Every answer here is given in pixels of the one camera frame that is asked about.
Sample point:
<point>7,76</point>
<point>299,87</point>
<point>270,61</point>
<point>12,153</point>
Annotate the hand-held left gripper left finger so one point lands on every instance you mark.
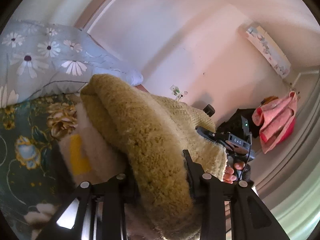
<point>112,200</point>

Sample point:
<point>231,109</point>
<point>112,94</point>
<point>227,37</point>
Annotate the person's right hand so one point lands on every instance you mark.
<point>231,173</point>

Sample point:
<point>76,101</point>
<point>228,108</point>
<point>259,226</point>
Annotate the yellow fleece garment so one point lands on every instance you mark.
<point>150,135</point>

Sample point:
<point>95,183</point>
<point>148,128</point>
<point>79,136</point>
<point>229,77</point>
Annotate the floral covered air conditioner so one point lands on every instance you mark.
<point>268,51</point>

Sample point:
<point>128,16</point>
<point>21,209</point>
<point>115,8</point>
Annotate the wall socket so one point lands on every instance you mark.
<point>177,91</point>

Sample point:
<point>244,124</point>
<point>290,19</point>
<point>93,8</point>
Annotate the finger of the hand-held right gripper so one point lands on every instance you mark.
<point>210,135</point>
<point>209,110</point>

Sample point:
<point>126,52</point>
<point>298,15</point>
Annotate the white wardrobe with black stripe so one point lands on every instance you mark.
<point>62,5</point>

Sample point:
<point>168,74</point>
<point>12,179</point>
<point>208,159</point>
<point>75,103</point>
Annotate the blue daisy pillow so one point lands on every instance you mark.
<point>50,62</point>

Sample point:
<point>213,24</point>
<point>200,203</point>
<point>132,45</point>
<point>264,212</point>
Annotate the brown cloth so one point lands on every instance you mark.
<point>269,100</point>

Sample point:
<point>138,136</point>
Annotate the teal floral bedsheet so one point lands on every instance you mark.
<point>25,160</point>

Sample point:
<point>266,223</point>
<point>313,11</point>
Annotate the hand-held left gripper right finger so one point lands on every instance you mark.
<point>197,180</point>

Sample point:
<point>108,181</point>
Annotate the dark hanging garment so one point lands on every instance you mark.
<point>235,117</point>

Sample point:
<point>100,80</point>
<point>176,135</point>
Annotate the pink hanging garment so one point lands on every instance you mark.
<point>275,122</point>

